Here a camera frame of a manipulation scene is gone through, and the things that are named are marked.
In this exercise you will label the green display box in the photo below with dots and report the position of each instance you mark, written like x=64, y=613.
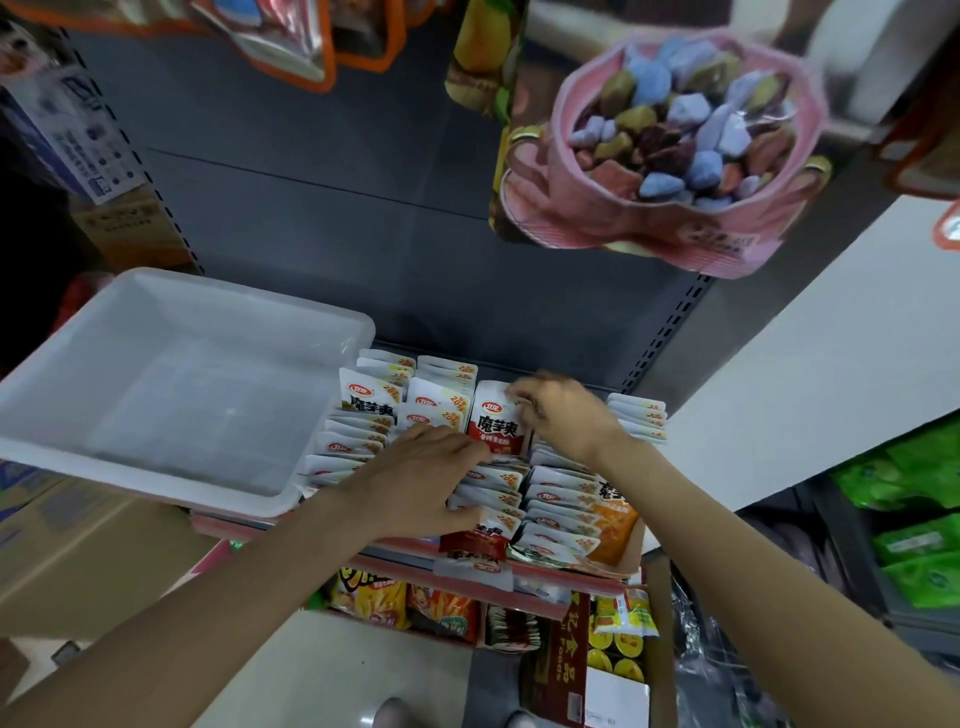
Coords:
x=558, y=518

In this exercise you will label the white blue carton box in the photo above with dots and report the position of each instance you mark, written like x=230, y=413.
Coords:
x=68, y=128

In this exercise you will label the row of orange chip bags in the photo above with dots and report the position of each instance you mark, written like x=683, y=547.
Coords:
x=435, y=608

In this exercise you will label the blue display box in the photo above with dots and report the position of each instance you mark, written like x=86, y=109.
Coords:
x=443, y=383

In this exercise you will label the white plastic bin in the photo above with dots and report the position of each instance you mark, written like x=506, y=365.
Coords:
x=165, y=390

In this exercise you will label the person's left forearm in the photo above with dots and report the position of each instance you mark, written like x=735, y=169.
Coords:
x=195, y=630

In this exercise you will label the yellow snack packets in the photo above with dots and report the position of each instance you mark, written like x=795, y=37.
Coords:
x=623, y=630

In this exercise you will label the person's right hand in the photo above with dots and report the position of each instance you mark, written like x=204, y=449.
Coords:
x=567, y=417

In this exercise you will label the dark red white-label carton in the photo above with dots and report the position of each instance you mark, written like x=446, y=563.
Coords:
x=563, y=675

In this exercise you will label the person's right forearm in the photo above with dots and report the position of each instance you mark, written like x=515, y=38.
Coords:
x=780, y=593

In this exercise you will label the stack of green packs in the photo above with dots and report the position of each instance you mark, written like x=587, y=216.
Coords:
x=908, y=503

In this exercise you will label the black plastic wrapped bundle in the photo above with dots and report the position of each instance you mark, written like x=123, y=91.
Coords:
x=735, y=660

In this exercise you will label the person's left shoe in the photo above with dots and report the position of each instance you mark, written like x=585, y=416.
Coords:
x=393, y=714

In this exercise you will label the orange trimmed colourful candy bag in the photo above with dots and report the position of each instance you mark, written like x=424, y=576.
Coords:
x=225, y=30

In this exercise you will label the red display box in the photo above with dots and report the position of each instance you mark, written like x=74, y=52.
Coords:
x=483, y=525

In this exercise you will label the blue konjac snack packet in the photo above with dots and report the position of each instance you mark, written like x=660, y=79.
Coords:
x=438, y=402

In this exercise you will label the blue print cardboard carton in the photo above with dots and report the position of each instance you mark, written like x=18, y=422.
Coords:
x=75, y=548

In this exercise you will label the person's right shoe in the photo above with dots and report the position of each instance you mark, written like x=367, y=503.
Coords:
x=521, y=720

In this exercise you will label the person's shoe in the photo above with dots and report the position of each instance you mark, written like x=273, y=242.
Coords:
x=393, y=714
x=521, y=720

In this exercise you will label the orange display box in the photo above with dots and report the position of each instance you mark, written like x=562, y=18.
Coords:
x=618, y=525

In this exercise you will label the plain brown cardboard carton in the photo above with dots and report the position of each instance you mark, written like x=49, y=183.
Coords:
x=135, y=225

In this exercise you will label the person's left hand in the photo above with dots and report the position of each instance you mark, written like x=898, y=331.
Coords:
x=413, y=483

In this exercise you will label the hanging pink candy bag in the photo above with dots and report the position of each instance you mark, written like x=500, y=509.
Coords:
x=675, y=165

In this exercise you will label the red konjac snack packet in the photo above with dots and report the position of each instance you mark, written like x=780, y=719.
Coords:
x=495, y=413

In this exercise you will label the orange snack packet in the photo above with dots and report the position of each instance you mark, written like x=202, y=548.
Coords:
x=615, y=528

